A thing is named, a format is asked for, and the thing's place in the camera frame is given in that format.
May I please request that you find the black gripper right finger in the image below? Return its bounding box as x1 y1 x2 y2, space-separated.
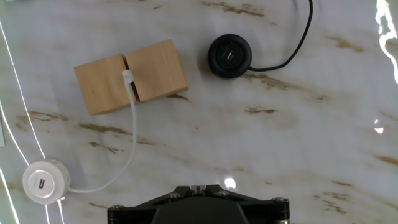
198 184 290 224

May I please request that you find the light wooden cube block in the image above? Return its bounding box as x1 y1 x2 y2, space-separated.
73 53 137 116
124 39 189 103

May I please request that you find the white round docking station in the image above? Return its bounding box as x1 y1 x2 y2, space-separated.
21 157 72 205

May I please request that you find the marble patterned sheet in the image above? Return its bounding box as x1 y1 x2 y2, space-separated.
0 0 398 224

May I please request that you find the black round docking station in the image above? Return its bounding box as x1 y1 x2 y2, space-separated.
207 33 252 79

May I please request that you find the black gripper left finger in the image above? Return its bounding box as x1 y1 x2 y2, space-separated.
107 184 199 224

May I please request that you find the black dock usb cable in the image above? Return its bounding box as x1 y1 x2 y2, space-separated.
248 0 314 72

